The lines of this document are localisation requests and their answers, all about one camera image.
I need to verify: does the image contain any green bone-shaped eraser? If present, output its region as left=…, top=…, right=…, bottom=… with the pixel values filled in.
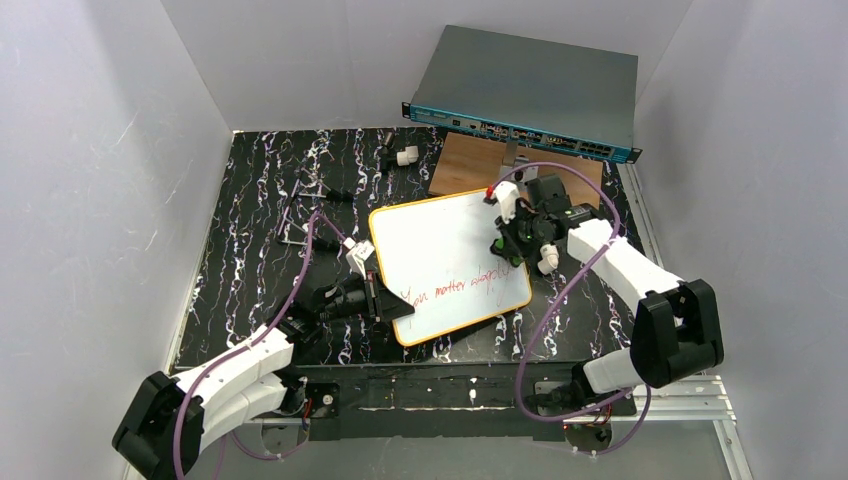
left=490, top=237, right=523, bottom=263

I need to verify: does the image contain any teal network switch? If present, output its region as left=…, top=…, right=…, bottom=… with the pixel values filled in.
left=402, top=25, right=642, bottom=164

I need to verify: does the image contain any wooden board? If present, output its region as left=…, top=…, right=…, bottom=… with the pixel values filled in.
left=428, top=133, right=603, bottom=207

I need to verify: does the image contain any black and white marker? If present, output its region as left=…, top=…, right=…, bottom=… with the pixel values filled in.
left=376, top=132, right=419, bottom=173

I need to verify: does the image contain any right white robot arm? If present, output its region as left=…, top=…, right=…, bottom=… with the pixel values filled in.
left=485, top=175, right=724, bottom=402

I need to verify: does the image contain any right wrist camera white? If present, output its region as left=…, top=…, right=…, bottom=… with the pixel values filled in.
left=484, top=181, right=521, bottom=224

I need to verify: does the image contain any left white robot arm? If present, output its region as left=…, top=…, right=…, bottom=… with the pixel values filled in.
left=111, top=271, right=415, bottom=479

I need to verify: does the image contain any yellow-framed whiteboard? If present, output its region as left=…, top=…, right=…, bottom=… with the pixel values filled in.
left=368, top=189, right=532, bottom=347

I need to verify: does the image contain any grey metal bracket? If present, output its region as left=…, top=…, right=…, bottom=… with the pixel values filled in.
left=500, top=141, right=529, bottom=175

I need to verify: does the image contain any aluminium frame rail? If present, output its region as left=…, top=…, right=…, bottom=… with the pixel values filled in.
left=122, top=374, right=738, bottom=480

